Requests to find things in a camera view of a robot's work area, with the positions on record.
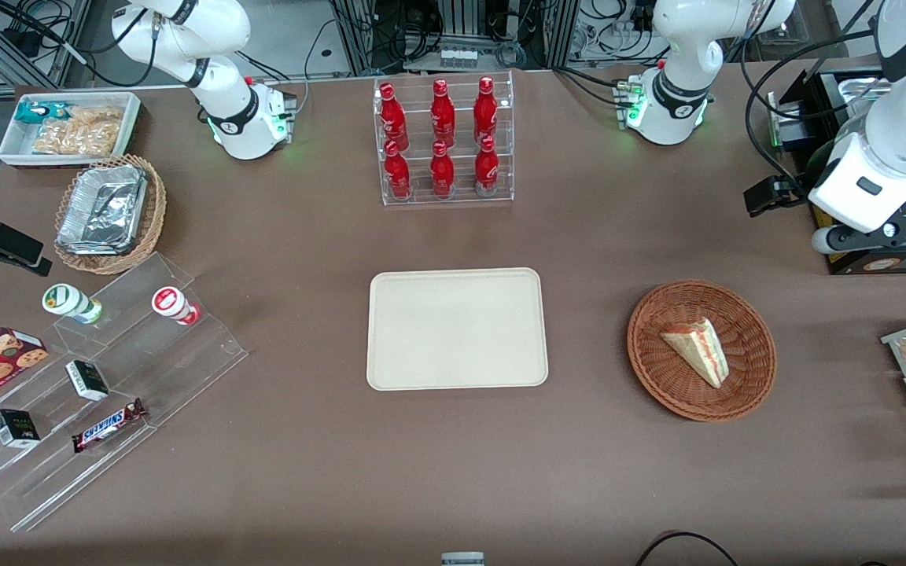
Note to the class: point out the teal snack packet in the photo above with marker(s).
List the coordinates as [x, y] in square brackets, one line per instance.
[36, 112]

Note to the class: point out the red cola bottle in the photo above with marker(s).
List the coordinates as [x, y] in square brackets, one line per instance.
[442, 173]
[443, 114]
[487, 169]
[393, 118]
[485, 112]
[398, 174]

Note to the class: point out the beige plastic tray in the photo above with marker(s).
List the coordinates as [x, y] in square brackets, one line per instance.
[457, 330]

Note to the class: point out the clear acrylic step shelf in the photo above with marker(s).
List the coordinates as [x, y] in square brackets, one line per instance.
[178, 369]

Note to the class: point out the white power strip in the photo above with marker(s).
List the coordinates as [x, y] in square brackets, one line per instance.
[458, 56]

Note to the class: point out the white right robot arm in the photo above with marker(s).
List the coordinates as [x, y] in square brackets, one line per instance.
[234, 118]

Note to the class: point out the light oval wicker basket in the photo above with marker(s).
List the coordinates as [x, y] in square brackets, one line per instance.
[156, 212]

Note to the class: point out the red lid yogurt cup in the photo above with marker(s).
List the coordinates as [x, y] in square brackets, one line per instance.
[170, 303]

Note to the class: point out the white rectangular bin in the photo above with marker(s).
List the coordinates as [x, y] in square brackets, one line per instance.
[12, 145]

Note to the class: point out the small black carton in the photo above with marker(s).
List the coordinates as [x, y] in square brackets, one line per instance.
[87, 380]
[15, 428]

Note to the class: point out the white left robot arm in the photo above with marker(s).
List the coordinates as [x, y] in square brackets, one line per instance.
[681, 94]

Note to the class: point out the clear acrylic bottle rack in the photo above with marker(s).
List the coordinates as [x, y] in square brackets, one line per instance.
[421, 192]

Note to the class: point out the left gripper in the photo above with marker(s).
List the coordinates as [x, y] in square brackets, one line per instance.
[777, 193]

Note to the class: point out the green lid yogurt cup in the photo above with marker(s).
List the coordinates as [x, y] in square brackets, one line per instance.
[68, 301]

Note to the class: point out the aluminium foil tray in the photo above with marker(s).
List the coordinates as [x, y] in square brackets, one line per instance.
[103, 208]

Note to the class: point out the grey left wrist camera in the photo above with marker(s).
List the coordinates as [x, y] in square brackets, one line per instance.
[825, 240]

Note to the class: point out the clear bag of crackers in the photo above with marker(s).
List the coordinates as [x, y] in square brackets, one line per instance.
[79, 134]

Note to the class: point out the snickers chocolate bar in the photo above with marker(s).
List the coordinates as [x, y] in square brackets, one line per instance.
[107, 426]

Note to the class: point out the brown round wicker basket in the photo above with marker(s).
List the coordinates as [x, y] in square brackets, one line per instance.
[657, 369]

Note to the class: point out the black appliance box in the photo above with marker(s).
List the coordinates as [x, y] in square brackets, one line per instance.
[823, 102]

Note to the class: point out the aluminium frame rack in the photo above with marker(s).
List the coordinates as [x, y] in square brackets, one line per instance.
[359, 31]

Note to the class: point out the triangular sandwich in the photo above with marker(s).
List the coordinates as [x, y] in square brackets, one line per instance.
[697, 351]

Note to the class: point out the grey device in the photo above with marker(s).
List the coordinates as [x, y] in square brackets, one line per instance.
[462, 559]

